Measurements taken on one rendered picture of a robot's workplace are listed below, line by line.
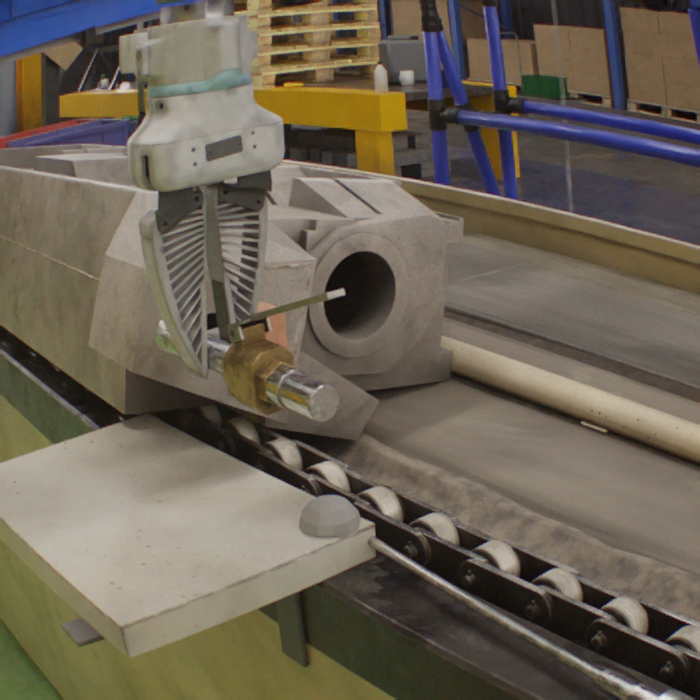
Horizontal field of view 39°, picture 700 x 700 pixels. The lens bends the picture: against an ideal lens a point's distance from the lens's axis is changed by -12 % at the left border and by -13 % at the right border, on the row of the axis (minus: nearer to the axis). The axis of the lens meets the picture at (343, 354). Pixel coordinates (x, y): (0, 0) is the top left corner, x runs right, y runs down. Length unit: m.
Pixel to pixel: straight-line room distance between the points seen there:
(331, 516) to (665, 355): 0.59
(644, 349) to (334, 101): 5.03
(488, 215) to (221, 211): 1.07
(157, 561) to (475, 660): 0.23
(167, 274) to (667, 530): 0.43
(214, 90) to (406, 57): 5.99
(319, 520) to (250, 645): 0.19
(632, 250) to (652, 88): 9.89
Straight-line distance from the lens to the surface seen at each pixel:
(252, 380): 0.67
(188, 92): 0.66
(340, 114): 6.13
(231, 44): 0.66
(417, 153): 6.60
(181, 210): 0.69
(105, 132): 2.77
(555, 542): 0.82
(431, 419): 1.04
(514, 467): 0.94
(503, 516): 0.86
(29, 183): 1.18
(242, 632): 0.89
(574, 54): 12.12
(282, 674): 0.86
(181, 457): 0.88
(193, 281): 0.70
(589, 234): 1.59
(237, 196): 0.71
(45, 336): 1.12
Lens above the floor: 1.15
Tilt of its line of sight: 19 degrees down
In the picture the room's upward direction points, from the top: 3 degrees counter-clockwise
